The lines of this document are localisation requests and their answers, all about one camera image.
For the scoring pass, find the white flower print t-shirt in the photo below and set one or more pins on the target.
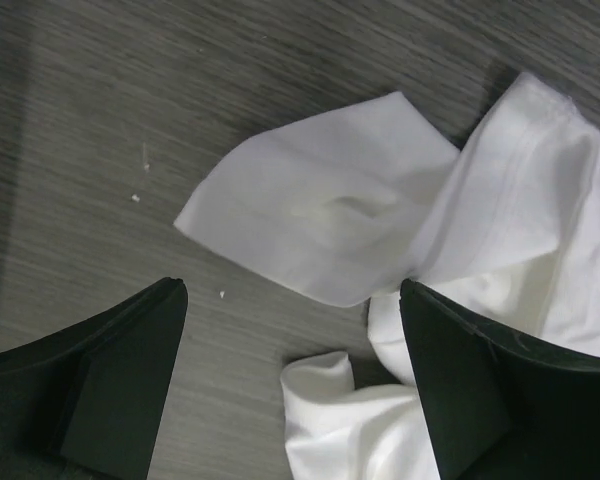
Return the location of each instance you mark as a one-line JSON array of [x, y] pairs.
[[343, 206]]

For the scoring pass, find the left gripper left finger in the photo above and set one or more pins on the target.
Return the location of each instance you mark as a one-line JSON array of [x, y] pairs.
[[86, 402]]

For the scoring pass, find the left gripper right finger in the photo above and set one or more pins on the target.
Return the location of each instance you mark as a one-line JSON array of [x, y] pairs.
[[499, 403]]

